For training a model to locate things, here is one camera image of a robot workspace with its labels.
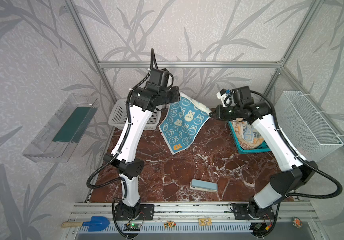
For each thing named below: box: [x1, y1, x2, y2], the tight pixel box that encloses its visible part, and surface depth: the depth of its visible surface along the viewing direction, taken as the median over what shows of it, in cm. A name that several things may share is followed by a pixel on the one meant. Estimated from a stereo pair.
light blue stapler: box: [189, 179, 218, 193], surface depth 81 cm
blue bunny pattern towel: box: [158, 92, 212, 155], surface depth 86 cm
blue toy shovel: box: [61, 216, 110, 232], surface depth 72 cm
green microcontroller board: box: [123, 223, 142, 232], surface depth 72 cm
